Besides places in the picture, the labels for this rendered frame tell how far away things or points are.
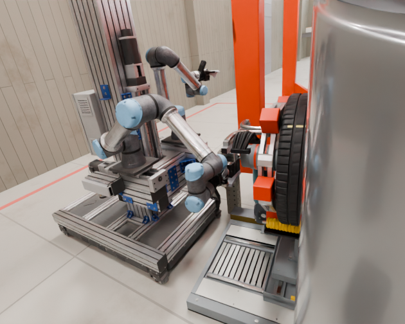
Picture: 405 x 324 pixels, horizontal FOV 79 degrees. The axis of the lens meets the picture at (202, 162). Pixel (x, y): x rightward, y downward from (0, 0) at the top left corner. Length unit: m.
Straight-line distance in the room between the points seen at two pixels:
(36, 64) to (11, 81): 0.42
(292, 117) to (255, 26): 0.74
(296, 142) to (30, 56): 3.81
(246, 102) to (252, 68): 0.22
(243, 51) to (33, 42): 3.25
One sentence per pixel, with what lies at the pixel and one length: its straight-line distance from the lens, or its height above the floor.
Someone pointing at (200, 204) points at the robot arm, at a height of 0.86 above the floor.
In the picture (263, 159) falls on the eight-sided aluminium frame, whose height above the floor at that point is 0.96.
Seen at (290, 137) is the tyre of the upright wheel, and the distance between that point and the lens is 1.05.
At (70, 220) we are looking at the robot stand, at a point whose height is 0.22.
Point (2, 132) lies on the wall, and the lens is 4.11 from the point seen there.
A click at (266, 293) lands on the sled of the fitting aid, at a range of 1.59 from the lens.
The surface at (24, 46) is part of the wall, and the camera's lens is 4.29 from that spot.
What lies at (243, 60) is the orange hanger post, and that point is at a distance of 1.69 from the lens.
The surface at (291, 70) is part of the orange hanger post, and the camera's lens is 3.60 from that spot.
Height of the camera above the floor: 1.42
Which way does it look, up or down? 25 degrees down
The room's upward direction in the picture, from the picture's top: 7 degrees counter-clockwise
